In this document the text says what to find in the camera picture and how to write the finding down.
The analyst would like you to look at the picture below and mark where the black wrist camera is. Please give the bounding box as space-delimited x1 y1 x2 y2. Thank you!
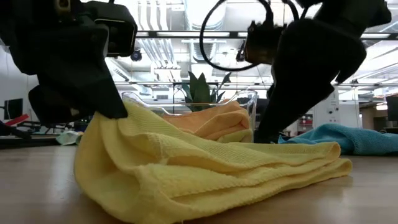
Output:
85 0 138 58
244 20 286 66

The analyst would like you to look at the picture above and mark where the silver ceiling air duct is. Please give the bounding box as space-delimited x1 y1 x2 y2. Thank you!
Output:
183 0 228 30

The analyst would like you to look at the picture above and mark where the green microfiber towel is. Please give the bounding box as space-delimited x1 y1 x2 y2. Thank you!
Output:
55 129 84 146

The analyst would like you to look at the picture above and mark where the black monitor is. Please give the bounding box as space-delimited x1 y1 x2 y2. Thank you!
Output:
3 98 24 121
386 95 398 123

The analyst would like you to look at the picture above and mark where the black linear ceiling light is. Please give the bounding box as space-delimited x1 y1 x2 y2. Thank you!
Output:
135 30 398 40

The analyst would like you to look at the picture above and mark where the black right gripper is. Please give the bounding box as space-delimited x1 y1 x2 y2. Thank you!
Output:
254 0 392 144

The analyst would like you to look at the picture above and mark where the red storage bins shelf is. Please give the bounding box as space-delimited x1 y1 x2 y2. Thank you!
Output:
297 113 314 134

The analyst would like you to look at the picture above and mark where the blue microfiber towel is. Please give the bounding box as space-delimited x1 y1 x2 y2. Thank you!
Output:
278 123 398 156

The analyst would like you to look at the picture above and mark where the clear plastic bin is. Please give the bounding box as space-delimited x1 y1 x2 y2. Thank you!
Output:
121 89 259 144

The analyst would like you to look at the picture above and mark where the artificial succulent in white pot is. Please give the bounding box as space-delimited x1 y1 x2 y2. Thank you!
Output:
181 71 233 113

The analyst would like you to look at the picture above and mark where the red handled black clamp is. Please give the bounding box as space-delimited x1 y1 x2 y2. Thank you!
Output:
0 113 34 140

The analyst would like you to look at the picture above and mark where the black aluminium rig frame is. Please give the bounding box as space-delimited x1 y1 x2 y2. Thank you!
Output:
0 135 60 149

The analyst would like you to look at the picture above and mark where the orange microfiber towel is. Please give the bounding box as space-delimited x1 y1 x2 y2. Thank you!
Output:
161 100 251 141

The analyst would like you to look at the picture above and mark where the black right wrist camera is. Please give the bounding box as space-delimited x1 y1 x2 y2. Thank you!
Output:
244 20 286 66

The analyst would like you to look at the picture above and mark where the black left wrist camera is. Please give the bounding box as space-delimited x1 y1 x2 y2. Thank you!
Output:
85 0 138 58

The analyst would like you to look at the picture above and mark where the white pillar cabinet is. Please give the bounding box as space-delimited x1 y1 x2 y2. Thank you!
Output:
312 86 340 129

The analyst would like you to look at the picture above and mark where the yellow microfiber towel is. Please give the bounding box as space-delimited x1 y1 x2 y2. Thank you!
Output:
73 99 353 224
217 129 254 144

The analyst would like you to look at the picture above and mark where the black right camera cable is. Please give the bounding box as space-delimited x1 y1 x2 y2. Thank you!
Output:
198 0 275 72

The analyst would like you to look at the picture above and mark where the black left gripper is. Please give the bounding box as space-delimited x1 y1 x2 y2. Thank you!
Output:
0 0 129 126

